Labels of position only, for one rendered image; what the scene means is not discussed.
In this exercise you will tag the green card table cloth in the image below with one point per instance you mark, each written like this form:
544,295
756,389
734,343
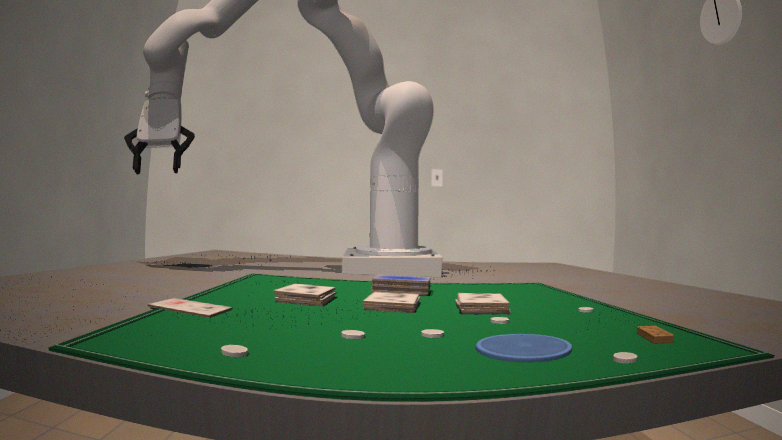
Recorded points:
302,345

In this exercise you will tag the blue round coaster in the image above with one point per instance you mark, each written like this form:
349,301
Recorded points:
524,347

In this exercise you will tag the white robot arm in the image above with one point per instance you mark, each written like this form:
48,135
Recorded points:
405,109

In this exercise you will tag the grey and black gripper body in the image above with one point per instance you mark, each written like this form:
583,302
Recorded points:
160,120

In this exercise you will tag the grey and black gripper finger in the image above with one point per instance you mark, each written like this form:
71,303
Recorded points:
181,148
135,150

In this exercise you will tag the brown rectangular block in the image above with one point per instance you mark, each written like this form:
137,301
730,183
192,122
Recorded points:
655,334

